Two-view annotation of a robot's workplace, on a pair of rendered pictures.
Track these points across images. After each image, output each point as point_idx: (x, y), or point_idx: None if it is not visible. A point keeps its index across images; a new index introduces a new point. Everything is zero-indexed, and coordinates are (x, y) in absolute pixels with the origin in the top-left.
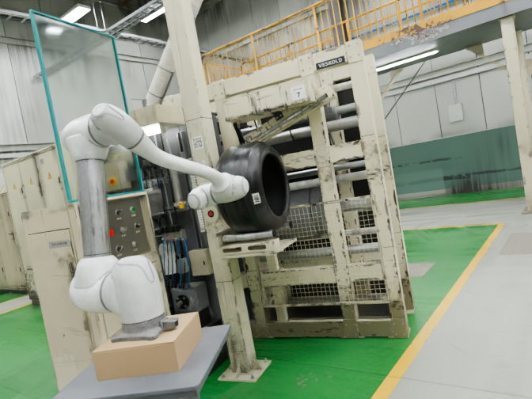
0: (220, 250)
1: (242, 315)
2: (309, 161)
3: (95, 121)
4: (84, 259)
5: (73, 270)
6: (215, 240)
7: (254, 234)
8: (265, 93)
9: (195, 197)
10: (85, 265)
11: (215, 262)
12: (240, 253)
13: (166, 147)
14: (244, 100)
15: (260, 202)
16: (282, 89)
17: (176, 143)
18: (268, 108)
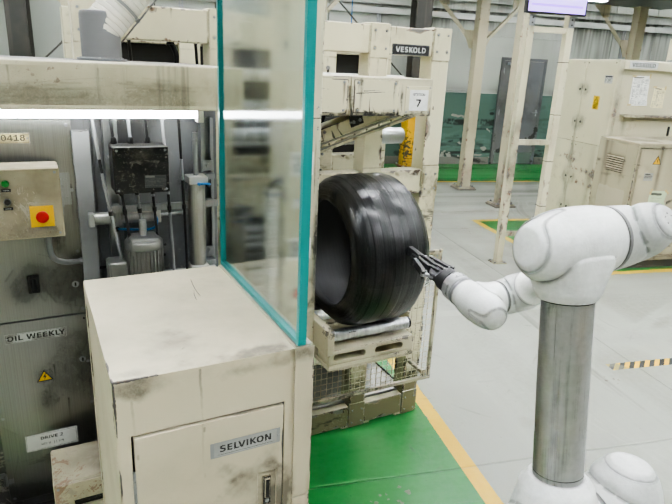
0: (330, 358)
1: None
2: None
3: (664, 242)
4: (578, 489)
5: (270, 491)
6: (330, 342)
7: (384, 327)
8: (373, 85)
9: (504, 313)
10: (590, 501)
11: None
12: (361, 359)
13: (157, 141)
14: (336, 88)
15: (428, 284)
16: (398, 88)
17: (183, 137)
18: (372, 113)
